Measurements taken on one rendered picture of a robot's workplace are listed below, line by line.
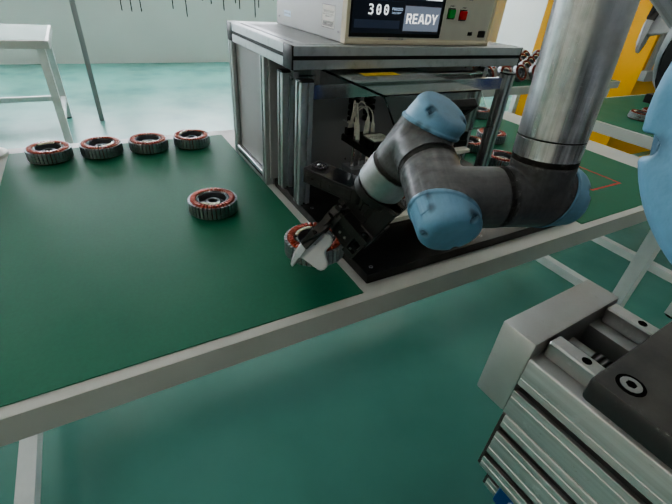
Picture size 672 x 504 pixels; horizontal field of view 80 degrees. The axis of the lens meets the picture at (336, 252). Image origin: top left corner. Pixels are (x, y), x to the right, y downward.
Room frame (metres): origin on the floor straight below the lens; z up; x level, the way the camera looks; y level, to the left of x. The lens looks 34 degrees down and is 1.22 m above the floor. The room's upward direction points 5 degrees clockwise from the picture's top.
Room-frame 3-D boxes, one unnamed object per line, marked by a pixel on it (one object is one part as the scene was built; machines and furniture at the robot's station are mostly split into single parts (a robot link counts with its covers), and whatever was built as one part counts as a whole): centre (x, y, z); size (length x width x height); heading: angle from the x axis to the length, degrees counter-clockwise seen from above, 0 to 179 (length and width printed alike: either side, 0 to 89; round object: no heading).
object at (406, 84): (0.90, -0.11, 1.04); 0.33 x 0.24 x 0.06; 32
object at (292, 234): (0.62, 0.04, 0.82); 0.11 x 0.11 x 0.04
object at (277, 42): (1.23, -0.05, 1.09); 0.68 x 0.44 x 0.05; 122
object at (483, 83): (1.04, -0.17, 1.03); 0.62 x 0.01 x 0.03; 122
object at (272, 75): (1.17, -0.08, 0.92); 0.66 x 0.01 x 0.30; 122
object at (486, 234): (0.97, -0.21, 0.76); 0.64 x 0.47 x 0.02; 122
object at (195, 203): (0.83, 0.30, 0.77); 0.11 x 0.11 x 0.04
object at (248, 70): (1.13, 0.27, 0.91); 0.28 x 0.03 x 0.32; 32
